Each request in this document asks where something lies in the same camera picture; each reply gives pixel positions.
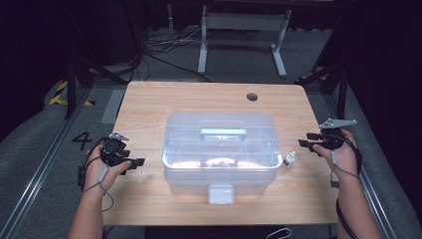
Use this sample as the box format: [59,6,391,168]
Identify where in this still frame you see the metal floor rail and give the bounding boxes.
[0,85,95,239]
[322,94,397,239]

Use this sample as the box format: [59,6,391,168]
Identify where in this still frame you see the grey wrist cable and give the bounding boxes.
[329,149,362,189]
[81,165,114,213]

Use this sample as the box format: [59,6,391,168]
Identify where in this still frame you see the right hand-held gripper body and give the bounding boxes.
[317,118,358,151]

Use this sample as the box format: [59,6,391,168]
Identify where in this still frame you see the black metal stand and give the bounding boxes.
[294,13,353,120]
[63,0,142,120]

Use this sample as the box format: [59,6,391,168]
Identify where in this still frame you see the white cable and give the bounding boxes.
[266,226,294,239]

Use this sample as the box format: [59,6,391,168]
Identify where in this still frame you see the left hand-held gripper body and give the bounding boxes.
[100,132,131,167]

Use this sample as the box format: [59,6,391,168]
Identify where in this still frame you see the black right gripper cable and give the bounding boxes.
[334,132,363,239]

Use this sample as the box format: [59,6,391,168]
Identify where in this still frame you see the person's left hand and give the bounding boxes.
[83,142,132,197]

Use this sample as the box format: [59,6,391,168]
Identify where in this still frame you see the grey right wrist cable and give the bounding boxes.
[329,149,362,189]

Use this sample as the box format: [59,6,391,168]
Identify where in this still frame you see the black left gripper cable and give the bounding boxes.
[77,137,110,192]

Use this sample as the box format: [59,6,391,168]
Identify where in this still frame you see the clear plastic storage box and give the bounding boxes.
[161,112,284,205]

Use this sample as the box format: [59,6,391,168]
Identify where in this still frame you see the white metal desk frame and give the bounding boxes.
[197,3,294,80]

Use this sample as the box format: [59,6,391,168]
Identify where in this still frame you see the yellow black floor tape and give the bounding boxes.
[48,81,97,108]

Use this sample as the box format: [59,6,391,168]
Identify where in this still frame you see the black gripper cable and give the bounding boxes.
[77,137,110,192]
[334,132,363,239]

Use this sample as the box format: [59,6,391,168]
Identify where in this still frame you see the person's right hand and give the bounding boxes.
[312,128,362,183]

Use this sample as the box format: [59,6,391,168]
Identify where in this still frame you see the bundle of floor cables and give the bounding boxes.
[142,27,213,84]

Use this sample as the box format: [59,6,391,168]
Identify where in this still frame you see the small white dropper bottle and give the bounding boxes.
[282,150,298,169]

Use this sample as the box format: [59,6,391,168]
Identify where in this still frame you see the grey left wrist cable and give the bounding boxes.
[81,165,114,213]

